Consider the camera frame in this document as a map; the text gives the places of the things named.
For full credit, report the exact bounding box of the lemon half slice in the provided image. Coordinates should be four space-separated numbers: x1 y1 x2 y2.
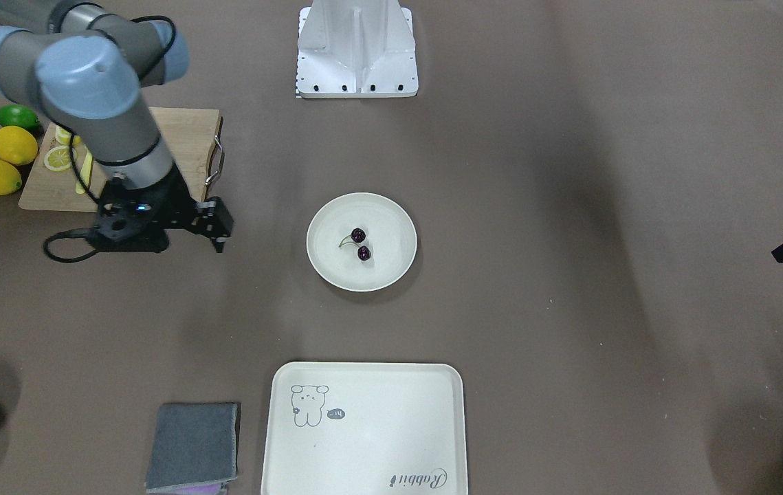
43 145 79 173
54 125 81 146

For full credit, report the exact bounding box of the green lime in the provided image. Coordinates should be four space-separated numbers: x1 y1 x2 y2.
0 104 41 132

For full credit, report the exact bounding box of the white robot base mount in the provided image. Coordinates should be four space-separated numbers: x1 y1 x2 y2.
295 1 419 98

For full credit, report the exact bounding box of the beige round plate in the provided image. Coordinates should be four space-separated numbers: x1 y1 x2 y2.
306 193 417 292

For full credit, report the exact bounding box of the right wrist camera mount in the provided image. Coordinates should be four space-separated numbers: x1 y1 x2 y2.
85 201 169 253

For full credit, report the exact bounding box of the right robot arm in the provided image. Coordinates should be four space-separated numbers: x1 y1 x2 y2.
0 1 234 262

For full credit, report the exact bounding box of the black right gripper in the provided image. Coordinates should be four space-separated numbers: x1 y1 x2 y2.
106 167 234 254

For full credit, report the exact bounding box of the bamboo cutting board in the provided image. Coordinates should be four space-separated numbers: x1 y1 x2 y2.
19 107 222 213

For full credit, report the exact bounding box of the yellow plastic knife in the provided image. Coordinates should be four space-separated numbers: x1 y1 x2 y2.
75 150 95 195

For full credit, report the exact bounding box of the grey folded cloth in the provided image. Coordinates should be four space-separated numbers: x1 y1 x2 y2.
145 402 239 494

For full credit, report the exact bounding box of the dark red cherry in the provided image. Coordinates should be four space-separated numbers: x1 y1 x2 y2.
350 228 366 243
357 245 372 262

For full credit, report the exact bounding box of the cream rabbit tray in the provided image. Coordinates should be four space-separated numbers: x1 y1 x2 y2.
261 362 469 494

